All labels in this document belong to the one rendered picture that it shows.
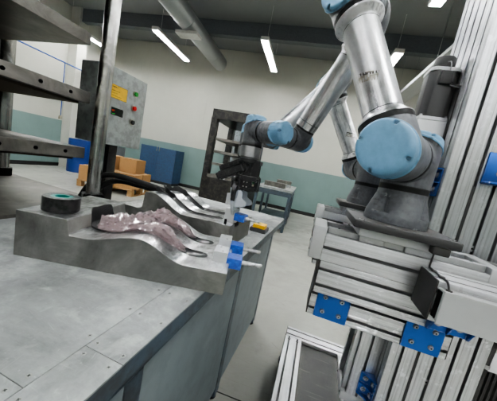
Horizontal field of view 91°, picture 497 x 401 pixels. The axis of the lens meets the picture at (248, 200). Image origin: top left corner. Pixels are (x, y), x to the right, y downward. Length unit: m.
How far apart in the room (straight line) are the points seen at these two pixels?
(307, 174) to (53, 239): 6.94
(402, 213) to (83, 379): 0.67
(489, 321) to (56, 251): 0.91
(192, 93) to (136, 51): 2.40
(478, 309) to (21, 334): 0.78
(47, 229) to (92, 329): 0.30
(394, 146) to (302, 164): 6.81
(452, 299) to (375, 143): 0.34
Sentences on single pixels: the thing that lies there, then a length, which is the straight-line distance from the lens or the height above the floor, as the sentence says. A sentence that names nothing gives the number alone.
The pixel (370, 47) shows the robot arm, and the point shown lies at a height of 1.42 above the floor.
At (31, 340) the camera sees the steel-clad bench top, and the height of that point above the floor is 0.80.
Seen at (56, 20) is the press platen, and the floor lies 1.51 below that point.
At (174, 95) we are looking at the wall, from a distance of 8.79.
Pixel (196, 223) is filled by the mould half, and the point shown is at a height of 0.86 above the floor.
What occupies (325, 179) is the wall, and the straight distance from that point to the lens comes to 7.37.
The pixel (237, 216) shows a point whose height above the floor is 0.92.
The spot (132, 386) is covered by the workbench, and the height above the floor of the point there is 0.65.
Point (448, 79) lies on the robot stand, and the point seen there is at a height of 1.49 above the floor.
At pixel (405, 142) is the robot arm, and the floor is 1.21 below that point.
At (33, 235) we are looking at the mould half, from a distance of 0.76.
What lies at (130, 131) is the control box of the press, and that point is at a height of 1.17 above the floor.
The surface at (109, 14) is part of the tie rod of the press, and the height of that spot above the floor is 1.62.
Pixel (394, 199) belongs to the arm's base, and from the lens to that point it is 0.70.
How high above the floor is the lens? 1.11
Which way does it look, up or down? 8 degrees down
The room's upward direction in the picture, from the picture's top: 11 degrees clockwise
